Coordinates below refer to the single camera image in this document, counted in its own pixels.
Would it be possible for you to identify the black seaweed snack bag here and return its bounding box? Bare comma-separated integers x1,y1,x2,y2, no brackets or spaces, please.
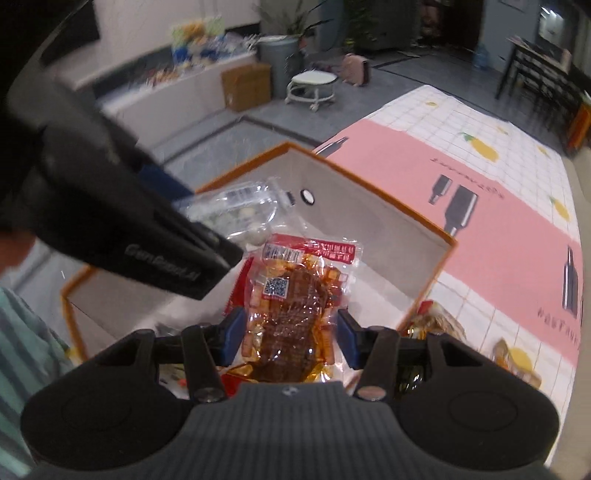
394,365,426,396

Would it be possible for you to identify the red braised meat packet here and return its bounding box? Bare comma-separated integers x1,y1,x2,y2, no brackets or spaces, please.
226,234,363,383

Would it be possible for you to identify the clear white candy bag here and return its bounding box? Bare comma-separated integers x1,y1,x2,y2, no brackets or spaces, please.
174,177,305,250

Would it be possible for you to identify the yellow peanut bag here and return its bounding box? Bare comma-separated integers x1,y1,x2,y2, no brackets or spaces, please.
491,339,542,389

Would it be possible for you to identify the person hand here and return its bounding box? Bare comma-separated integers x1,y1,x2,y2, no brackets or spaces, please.
0,231,37,275

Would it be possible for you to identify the orange crispy sticks bag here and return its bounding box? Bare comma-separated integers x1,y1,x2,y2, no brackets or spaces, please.
402,300,467,342

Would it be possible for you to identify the white tv cabinet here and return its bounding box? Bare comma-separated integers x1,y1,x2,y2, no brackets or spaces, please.
72,49,256,147

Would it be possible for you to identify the orange cardboard box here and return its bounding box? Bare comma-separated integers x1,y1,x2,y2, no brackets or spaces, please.
61,143,456,385

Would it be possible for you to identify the brown cardboard box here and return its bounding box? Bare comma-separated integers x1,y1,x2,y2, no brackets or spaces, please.
221,63,271,112

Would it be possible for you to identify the teddy bear picture box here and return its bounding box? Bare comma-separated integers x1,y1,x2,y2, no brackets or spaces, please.
169,15,225,64

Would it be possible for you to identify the lemon pattern tablecloth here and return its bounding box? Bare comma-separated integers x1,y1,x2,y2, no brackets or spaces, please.
313,85,585,416

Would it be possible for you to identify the grey trash bin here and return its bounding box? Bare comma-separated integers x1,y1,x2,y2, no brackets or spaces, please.
256,35,304,99

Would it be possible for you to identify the white round stool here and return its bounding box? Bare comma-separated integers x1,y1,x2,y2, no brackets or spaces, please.
284,70,339,113

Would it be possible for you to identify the potted plant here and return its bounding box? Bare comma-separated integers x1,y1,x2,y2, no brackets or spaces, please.
250,0,335,39

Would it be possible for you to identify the pink backpack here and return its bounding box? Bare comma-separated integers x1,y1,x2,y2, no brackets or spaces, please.
339,53,370,87

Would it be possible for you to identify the dark drawer cabinet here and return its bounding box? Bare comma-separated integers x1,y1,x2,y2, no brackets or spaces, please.
345,0,420,52

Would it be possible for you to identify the orange stool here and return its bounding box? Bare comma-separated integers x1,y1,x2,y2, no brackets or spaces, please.
566,101,591,151

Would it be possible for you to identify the water jug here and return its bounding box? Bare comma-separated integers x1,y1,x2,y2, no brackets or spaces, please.
473,44,489,71

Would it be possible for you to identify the black dining table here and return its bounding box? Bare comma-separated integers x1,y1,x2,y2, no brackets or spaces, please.
495,36,583,130

